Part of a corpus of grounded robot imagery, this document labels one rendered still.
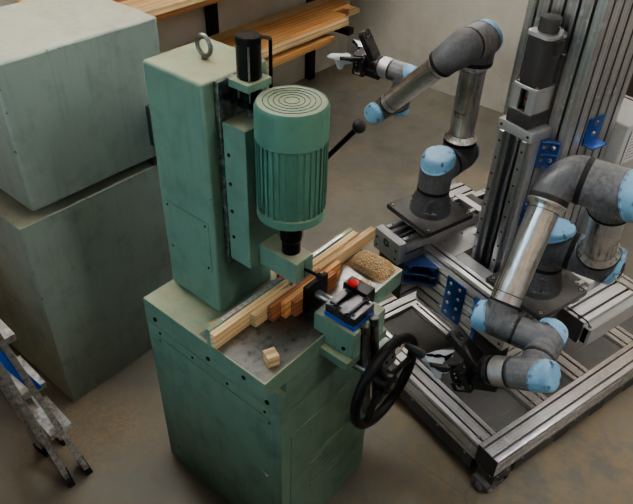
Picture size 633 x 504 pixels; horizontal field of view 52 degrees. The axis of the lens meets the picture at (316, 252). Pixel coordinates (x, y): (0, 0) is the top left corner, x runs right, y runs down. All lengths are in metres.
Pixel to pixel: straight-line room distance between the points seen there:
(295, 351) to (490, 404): 1.08
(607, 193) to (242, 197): 0.87
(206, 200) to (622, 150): 1.34
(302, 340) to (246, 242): 0.30
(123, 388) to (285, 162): 1.63
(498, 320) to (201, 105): 0.87
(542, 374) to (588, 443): 1.36
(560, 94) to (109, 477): 2.02
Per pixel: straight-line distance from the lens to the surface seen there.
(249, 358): 1.69
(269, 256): 1.75
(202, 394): 2.08
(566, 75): 2.05
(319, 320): 1.72
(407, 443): 2.66
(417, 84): 2.20
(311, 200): 1.56
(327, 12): 4.91
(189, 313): 1.97
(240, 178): 1.63
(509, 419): 2.56
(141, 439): 2.70
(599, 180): 1.62
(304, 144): 1.46
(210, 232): 1.77
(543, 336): 1.61
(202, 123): 1.60
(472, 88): 2.26
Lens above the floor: 2.14
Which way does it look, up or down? 38 degrees down
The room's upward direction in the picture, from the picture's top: 2 degrees clockwise
